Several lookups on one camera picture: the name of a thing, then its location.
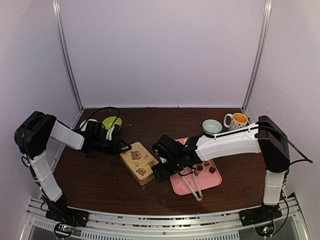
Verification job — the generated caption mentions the front aluminium rail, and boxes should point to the front aluminium rail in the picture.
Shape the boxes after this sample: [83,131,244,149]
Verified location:
[18,199,311,240]

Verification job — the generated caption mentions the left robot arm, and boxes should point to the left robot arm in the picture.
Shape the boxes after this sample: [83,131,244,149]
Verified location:
[14,111,132,223]

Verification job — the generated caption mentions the right aluminium frame post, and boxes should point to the right aluminium frame post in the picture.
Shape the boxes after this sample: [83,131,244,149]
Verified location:
[241,0,273,113]

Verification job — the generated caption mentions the aluminium frame post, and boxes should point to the aluminium frame post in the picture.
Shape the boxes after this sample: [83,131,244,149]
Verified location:
[52,0,84,112]
[241,0,273,113]

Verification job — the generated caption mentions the metal tongs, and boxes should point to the metal tongs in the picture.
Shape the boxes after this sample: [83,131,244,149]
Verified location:
[178,168,204,202]

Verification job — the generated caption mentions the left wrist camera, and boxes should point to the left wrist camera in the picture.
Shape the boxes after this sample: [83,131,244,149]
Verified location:
[106,124,120,141]

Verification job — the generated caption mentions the green bowl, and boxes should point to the green bowl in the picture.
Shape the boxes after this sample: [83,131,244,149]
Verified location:
[102,116,122,131]

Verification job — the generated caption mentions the pink tray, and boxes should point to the pink tray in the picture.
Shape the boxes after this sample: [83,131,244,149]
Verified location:
[169,137,223,196]

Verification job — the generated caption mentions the small white black bowl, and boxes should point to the small white black bowl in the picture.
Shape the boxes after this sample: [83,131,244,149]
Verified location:
[79,119,97,130]

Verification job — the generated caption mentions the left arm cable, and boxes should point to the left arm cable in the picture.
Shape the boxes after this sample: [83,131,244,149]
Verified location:
[79,106,121,133]

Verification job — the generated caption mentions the dark square chocolate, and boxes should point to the dark square chocolate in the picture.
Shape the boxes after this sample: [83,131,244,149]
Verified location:
[209,166,216,174]

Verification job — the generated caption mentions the left aluminium frame post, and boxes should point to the left aluminium frame post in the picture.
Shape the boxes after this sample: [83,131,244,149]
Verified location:
[52,0,84,112]

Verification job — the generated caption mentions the beige bear tin lid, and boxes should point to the beige bear tin lid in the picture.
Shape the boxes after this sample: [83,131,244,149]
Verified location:
[120,142,159,180]

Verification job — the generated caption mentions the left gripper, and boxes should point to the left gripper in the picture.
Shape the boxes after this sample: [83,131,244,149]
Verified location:
[93,137,132,156]

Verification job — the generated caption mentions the white mug yellow inside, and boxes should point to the white mug yellow inside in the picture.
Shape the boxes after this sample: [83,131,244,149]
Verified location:
[223,113,249,131]

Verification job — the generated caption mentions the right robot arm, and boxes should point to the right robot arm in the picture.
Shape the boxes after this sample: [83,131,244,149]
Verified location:
[151,115,313,225]

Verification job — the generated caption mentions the beige tin box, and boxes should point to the beige tin box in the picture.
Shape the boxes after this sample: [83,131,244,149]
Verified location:
[137,173,155,186]

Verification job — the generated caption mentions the light blue bowl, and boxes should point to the light blue bowl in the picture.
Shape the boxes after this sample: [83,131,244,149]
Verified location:
[202,119,223,135]

